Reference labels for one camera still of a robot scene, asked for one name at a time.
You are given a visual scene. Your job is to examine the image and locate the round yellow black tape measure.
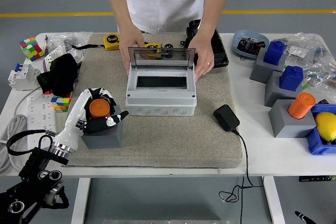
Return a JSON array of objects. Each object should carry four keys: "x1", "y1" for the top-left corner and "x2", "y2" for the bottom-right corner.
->
[{"x1": 143, "y1": 42, "x2": 163, "y2": 60}]

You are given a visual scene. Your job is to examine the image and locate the clear bags of small parts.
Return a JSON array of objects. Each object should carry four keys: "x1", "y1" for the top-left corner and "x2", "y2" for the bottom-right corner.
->
[{"x1": 272, "y1": 31, "x2": 336, "y2": 90}]

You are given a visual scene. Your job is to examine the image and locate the tinted transparent box lid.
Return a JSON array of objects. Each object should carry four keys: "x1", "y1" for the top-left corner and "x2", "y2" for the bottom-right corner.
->
[{"x1": 128, "y1": 46, "x2": 196, "y2": 70}]

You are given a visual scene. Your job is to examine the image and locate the white power strip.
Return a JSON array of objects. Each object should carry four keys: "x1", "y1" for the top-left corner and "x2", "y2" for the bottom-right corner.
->
[{"x1": 26, "y1": 89, "x2": 57, "y2": 142}]

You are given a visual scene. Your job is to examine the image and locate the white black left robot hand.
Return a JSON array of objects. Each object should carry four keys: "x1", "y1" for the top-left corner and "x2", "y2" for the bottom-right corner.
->
[{"x1": 53, "y1": 87, "x2": 130, "y2": 149}]

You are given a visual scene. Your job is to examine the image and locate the black cloth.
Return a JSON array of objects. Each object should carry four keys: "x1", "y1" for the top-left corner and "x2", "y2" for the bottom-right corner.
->
[{"x1": 36, "y1": 53, "x2": 79, "y2": 96}]

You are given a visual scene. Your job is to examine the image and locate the white circuit breaker blue levers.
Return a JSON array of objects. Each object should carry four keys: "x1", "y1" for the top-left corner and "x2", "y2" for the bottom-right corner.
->
[{"x1": 7, "y1": 62, "x2": 41, "y2": 92}]

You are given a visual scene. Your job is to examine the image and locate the blue plastic block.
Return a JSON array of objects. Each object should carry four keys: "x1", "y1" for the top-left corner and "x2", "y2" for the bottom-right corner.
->
[
  {"x1": 263, "y1": 40, "x2": 286, "y2": 66},
  {"x1": 279, "y1": 65, "x2": 304, "y2": 90}
]

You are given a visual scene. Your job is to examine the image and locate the grey block holder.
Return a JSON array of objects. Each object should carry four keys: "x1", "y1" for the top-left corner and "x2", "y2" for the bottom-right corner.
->
[
  {"x1": 264, "y1": 71, "x2": 304, "y2": 108},
  {"x1": 268, "y1": 99, "x2": 317, "y2": 138},
  {"x1": 249, "y1": 48, "x2": 287, "y2": 84}
]

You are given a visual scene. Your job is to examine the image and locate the white table leg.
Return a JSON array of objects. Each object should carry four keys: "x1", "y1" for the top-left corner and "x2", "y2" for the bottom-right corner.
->
[
  {"x1": 264, "y1": 176, "x2": 286, "y2": 224},
  {"x1": 70, "y1": 177, "x2": 91, "y2": 224}
]

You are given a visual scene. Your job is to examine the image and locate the yellow tape measure with strap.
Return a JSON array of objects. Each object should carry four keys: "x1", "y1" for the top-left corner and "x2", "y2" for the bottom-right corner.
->
[{"x1": 71, "y1": 34, "x2": 124, "y2": 51}]

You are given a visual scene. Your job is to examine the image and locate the blue-grey bowl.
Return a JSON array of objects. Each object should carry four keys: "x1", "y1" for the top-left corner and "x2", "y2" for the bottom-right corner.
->
[{"x1": 233, "y1": 29, "x2": 270, "y2": 60}]

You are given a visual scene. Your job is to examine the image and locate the small multicolour puzzle cube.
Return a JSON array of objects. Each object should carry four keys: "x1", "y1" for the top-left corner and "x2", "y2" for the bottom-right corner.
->
[{"x1": 50, "y1": 92, "x2": 73, "y2": 114}]

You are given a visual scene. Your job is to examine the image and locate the large multicolour puzzle cube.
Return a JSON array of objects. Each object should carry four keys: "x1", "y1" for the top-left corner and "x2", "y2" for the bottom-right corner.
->
[{"x1": 18, "y1": 37, "x2": 45, "y2": 62}]

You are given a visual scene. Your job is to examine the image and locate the grey electrical enclosure box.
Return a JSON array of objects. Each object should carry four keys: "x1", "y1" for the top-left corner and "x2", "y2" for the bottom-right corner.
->
[{"x1": 125, "y1": 68, "x2": 197, "y2": 116}]

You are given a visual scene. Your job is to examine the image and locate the small black capacitor cylinder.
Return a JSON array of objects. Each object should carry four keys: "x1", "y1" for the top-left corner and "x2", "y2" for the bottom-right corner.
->
[{"x1": 163, "y1": 43, "x2": 174, "y2": 59}]

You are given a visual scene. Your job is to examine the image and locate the small white parts packet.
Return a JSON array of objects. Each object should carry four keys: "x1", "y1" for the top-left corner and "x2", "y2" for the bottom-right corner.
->
[{"x1": 287, "y1": 45, "x2": 308, "y2": 58}]

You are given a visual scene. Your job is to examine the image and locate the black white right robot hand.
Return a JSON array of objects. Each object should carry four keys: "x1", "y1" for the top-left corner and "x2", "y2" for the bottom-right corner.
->
[{"x1": 294, "y1": 210, "x2": 318, "y2": 224}]

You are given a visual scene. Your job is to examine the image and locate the black power adapter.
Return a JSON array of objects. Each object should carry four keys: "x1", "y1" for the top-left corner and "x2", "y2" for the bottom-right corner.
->
[{"x1": 213, "y1": 104, "x2": 240, "y2": 132}]

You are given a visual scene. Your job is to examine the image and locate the person's left hand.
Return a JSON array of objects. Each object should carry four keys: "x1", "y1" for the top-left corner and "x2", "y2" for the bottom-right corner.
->
[{"x1": 188, "y1": 31, "x2": 215, "y2": 80}]

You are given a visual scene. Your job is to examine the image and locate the clear bag of metal parts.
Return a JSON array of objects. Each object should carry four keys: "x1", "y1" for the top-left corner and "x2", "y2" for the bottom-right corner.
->
[{"x1": 47, "y1": 31, "x2": 92, "y2": 51}]

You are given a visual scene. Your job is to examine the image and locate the person's right hand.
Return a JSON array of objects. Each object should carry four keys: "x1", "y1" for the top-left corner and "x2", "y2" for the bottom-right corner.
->
[{"x1": 118, "y1": 31, "x2": 146, "y2": 76}]

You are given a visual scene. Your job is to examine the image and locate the glossy black tray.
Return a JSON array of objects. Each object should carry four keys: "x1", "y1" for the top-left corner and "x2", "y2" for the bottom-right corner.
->
[{"x1": 186, "y1": 19, "x2": 229, "y2": 69}]

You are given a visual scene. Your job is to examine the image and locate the dark electronic parts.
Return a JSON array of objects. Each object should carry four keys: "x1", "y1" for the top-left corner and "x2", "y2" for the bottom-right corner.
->
[{"x1": 237, "y1": 37, "x2": 266, "y2": 56}]

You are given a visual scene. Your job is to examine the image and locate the yellow lemon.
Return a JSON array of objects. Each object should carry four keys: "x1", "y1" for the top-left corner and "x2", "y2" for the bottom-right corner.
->
[{"x1": 314, "y1": 112, "x2": 336, "y2": 142}]

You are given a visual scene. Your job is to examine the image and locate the blue plastic bin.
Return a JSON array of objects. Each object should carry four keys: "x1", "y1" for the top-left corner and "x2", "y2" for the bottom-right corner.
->
[{"x1": 305, "y1": 103, "x2": 336, "y2": 155}]

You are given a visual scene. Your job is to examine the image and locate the black table control panel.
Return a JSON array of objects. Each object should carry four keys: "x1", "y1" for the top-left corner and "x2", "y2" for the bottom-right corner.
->
[{"x1": 298, "y1": 175, "x2": 336, "y2": 182}]

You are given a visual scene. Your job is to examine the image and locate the white power strip cable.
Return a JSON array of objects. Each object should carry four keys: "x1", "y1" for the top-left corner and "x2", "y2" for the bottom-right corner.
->
[{"x1": 0, "y1": 86, "x2": 43, "y2": 175}]

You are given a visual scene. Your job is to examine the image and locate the white purple packet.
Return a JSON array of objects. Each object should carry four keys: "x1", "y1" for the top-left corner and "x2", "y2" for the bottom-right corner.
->
[{"x1": 42, "y1": 45, "x2": 66, "y2": 71}]

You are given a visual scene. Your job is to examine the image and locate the grey block with round hole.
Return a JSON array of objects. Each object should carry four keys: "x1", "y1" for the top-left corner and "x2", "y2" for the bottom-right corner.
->
[{"x1": 80, "y1": 104, "x2": 124, "y2": 150}]

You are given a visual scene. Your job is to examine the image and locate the black adapter cord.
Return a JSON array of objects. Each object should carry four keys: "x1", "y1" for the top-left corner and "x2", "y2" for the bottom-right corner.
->
[{"x1": 218, "y1": 128, "x2": 265, "y2": 204}]

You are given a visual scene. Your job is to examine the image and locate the grey-brown mat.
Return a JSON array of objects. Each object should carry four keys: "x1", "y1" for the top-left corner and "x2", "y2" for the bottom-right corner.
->
[{"x1": 57, "y1": 33, "x2": 244, "y2": 169}]

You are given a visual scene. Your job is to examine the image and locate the black clamp holder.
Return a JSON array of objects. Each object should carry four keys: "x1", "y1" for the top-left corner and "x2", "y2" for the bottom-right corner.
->
[{"x1": 180, "y1": 26, "x2": 196, "y2": 49}]

